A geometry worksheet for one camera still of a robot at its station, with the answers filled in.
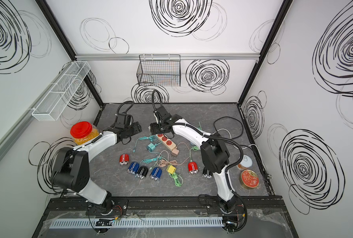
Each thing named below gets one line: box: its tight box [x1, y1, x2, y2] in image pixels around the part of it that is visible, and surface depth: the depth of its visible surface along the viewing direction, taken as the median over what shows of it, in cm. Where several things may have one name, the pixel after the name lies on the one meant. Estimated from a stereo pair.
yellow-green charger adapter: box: [167, 165, 177, 175], surface depth 84 cm
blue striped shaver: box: [149, 166, 163, 181], surface depth 84 cm
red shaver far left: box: [118, 153, 130, 166], surface depth 89 cm
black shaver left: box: [135, 165, 149, 180], surface depth 84 cm
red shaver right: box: [187, 161, 199, 175], surface depth 86 cm
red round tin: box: [239, 169, 260, 189], surface depth 81 cm
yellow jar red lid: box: [69, 120, 100, 146], surface depth 83 cm
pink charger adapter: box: [170, 148, 180, 158], surface depth 93 cm
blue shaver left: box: [127, 161, 140, 175], surface depth 86 cm
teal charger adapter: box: [146, 142, 156, 152], surface depth 95 cm
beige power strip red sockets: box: [155, 133, 177, 152], surface depth 98 cm
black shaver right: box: [201, 168, 213, 180], surface depth 84 cm
